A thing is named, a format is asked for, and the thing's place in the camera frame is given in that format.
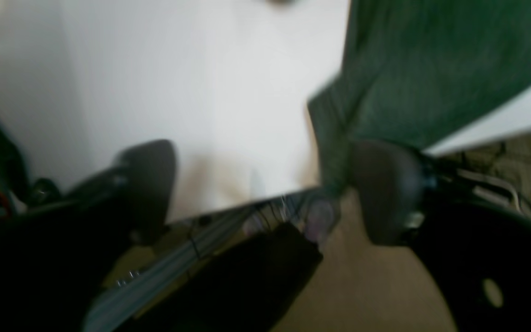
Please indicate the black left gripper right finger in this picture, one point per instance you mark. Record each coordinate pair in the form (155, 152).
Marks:
(477, 252)

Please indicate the dark green t-shirt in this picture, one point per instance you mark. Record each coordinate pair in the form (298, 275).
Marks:
(416, 71)

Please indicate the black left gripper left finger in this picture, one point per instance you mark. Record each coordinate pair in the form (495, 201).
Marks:
(54, 258)

